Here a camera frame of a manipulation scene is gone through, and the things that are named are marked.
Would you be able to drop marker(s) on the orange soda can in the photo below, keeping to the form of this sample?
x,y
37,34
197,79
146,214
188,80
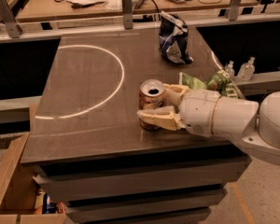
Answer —
x,y
151,94

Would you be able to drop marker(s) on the wooden desk background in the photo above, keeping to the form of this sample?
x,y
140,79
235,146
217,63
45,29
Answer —
x,y
50,10

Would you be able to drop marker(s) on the cardboard box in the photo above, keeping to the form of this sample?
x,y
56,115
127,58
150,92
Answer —
x,y
17,190

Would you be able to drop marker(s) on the clear sanitizer bottle right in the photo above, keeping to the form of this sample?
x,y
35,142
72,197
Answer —
x,y
247,70

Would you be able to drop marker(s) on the clear sanitizer bottle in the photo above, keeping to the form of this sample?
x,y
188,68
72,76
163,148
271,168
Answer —
x,y
229,69
247,70

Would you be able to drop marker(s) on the grey drawer cabinet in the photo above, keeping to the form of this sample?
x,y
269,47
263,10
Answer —
x,y
90,151

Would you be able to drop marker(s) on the green chip bag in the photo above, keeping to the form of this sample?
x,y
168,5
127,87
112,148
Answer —
x,y
219,81

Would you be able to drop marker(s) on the metal bracket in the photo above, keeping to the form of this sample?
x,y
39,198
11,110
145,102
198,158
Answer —
x,y
11,24
127,12
233,11

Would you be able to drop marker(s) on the metal bracket right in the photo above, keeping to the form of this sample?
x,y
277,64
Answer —
x,y
233,11

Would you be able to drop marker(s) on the clear sanitizer bottle left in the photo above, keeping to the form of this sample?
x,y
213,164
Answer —
x,y
229,69

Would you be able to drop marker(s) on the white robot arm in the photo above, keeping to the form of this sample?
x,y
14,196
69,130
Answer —
x,y
251,126

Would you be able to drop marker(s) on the blue chip bag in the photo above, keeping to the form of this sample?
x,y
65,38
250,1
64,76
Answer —
x,y
173,39

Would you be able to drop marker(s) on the metal bracket left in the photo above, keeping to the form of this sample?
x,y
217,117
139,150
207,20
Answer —
x,y
11,24

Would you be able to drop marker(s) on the metal bracket middle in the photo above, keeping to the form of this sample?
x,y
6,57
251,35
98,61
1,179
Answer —
x,y
127,12

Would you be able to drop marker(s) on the white paper on desk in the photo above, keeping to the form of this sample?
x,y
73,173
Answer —
x,y
84,3

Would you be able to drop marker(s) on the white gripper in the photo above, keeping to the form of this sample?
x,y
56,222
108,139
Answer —
x,y
198,110

